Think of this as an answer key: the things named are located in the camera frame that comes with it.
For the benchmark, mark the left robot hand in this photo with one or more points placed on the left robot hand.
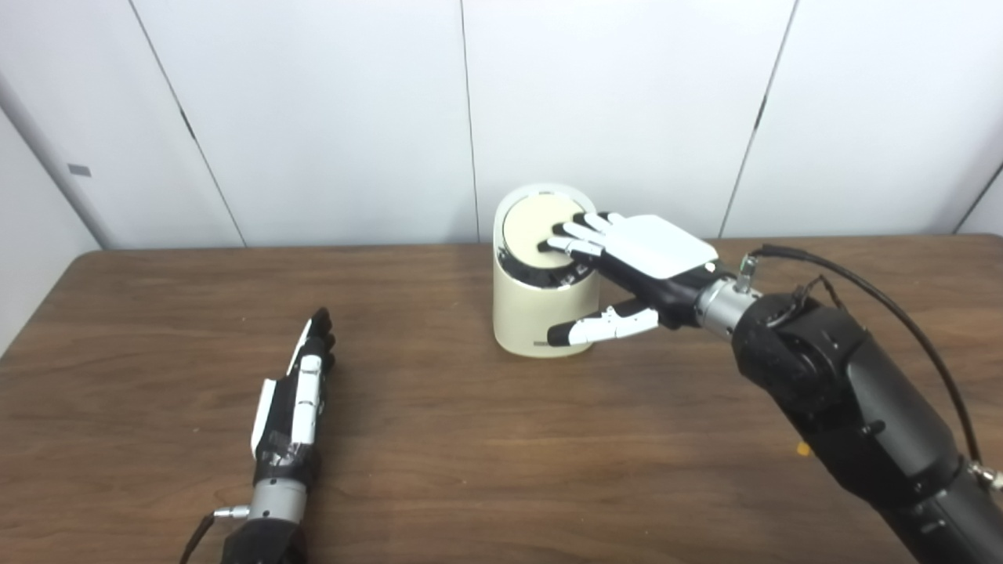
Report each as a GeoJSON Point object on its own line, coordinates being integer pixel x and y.
{"type": "Point", "coordinates": [286, 439]}

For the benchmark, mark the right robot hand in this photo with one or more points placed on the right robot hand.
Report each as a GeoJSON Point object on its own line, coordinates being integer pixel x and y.
{"type": "Point", "coordinates": [650, 251]}

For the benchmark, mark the cream-colored lidded bin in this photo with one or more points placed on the cream-colored lidded bin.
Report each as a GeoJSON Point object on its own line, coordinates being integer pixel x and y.
{"type": "Point", "coordinates": [541, 313]}

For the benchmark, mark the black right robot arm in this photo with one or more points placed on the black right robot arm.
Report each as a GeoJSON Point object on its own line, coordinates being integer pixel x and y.
{"type": "Point", "coordinates": [846, 392]}

